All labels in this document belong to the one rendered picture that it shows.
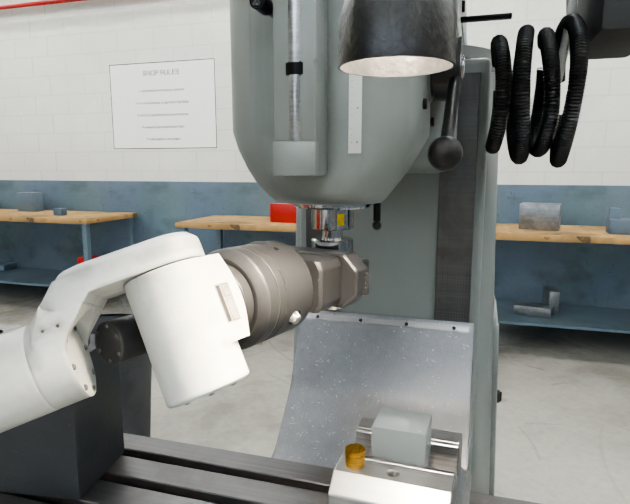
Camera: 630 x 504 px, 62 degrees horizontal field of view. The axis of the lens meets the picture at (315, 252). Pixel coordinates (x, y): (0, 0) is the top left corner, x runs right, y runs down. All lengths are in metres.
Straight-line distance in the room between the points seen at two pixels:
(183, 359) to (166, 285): 0.05
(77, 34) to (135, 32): 0.69
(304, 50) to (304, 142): 0.08
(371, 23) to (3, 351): 0.32
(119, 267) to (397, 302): 0.66
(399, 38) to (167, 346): 0.25
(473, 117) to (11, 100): 6.28
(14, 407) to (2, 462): 0.44
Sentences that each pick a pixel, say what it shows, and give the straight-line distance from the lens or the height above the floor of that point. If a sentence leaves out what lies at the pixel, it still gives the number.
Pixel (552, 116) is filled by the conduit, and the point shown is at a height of 1.41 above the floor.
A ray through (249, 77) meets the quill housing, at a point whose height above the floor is 1.43.
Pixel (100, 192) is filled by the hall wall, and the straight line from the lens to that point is 6.12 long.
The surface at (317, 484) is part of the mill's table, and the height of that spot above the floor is 0.92.
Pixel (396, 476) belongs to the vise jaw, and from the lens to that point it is 0.62.
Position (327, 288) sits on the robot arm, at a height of 1.23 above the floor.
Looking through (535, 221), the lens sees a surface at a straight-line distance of 4.28.
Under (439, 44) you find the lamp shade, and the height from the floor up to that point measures 1.42.
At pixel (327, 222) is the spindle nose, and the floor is 1.29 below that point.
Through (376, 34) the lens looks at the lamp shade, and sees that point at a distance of 0.32.
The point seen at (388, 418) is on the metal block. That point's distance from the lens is 0.64.
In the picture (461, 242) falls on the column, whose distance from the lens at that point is 0.94.
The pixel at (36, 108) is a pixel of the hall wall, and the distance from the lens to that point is 6.66.
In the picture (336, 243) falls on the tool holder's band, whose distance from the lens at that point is 0.57.
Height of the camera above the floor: 1.35
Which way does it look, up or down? 9 degrees down
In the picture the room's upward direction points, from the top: straight up
